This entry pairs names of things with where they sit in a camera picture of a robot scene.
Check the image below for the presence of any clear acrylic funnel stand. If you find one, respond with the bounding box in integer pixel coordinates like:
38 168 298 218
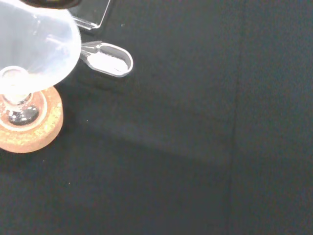
69 0 112 31

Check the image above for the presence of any brown cork ring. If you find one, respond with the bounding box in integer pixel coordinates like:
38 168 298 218
0 85 65 154

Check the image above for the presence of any black bench cloth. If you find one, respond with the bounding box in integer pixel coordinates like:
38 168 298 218
0 0 313 235

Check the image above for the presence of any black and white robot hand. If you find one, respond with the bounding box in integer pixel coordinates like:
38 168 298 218
19 0 83 9

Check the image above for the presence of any round-bottom glass flask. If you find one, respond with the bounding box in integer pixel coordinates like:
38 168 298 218
0 92 48 127

